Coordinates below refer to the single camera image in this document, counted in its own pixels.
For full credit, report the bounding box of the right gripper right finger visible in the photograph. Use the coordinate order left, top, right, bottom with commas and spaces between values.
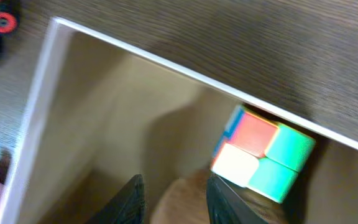
206, 175, 267, 224

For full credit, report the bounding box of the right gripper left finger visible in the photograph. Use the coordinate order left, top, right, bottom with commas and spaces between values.
86, 174, 145, 224

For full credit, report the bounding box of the brown plush toy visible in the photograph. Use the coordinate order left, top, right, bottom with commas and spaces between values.
150, 169, 288, 223

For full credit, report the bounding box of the colourful puzzle cube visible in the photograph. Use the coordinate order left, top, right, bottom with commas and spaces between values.
211, 105, 315, 203

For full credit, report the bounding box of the pink cardboard box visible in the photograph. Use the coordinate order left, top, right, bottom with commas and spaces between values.
1, 18, 358, 223

